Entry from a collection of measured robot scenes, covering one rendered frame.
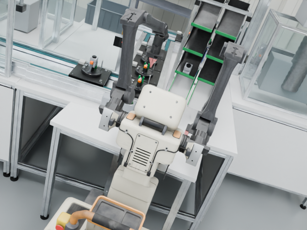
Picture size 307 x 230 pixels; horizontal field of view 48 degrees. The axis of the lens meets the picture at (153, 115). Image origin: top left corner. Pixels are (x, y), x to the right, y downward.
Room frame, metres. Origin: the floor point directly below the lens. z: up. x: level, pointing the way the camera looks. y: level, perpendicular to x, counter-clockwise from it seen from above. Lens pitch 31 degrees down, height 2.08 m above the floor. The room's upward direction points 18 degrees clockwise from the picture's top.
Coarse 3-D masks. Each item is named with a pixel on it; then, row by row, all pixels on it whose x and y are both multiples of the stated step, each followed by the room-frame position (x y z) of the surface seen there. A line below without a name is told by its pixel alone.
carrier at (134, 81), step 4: (140, 76) 2.17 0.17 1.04; (132, 80) 2.14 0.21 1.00; (136, 80) 2.18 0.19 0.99; (148, 80) 2.15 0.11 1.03; (132, 84) 2.10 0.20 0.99; (136, 84) 2.12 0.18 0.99; (140, 84) 2.12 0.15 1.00; (144, 84) 2.16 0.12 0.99; (152, 84) 2.24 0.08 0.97; (136, 88) 2.07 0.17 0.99; (140, 88) 2.09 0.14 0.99; (136, 92) 2.05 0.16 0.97; (140, 92) 2.06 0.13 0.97
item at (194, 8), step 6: (204, 0) 2.17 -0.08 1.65; (210, 0) 2.17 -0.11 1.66; (228, 0) 2.34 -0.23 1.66; (222, 6) 2.17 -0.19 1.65; (228, 6) 2.17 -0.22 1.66; (192, 12) 2.17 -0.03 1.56; (240, 12) 2.17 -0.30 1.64; (246, 12) 2.17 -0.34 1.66; (192, 18) 2.17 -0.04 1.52; (246, 24) 2.18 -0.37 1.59; (186, 30) 2.17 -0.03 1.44; (186, 36) 2.17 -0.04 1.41; (240, 36) 2.17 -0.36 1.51; (234, 42) 2.34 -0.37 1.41; (180, 48) 2.17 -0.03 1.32; (180, 54) 2.17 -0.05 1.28; (174, 66) 2.17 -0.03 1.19; (174, 72) 2.17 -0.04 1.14; (168, 84) 2.17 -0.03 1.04; (168, 90) 2.17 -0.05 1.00
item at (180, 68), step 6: (186, 54) 2.23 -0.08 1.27; (192, 54) 2.24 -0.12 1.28; (204, 54) 2.18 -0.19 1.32; (180, 60) 2.14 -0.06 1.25; (186, 60) 2.18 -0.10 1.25; (192, 60) 2.20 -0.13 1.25; (198, 60) 2.21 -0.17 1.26; (180, 66) 2.12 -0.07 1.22; (192, 66) 2.15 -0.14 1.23; (198, 66) 2.16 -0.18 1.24; (180, 72) 2.05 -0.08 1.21; (192, 72) 2.10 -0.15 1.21; (192, 78) 2.05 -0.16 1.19
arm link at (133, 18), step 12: (132, 12) 1.55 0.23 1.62; (144, 12) 1.57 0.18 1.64; (132, 24) 1.48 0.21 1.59; (132, 36) 1.49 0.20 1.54; (132, 48) 1.50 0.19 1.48; (120, 60) 1.49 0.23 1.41; (132, 60) 1.52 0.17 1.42; (120, 72) 1.48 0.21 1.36; (120, 84) 1.47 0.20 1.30; (132, 96) 1.50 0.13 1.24
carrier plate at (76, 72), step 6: (78, 66) 2.15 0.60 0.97; (72, 72) 2.04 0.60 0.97; (78, 72) 2.07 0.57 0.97; (102, 72) 2.18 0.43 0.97; (108, 72) 2.21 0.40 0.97; (78, 78) 2.00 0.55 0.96; (84, 78) 2.01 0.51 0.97; (90, 78) 2.04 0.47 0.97; (96, 78) 2.06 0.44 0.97; (102, 78) 2.09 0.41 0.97; (96, 84) 2.01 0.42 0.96; (102, 84) 2.01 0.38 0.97
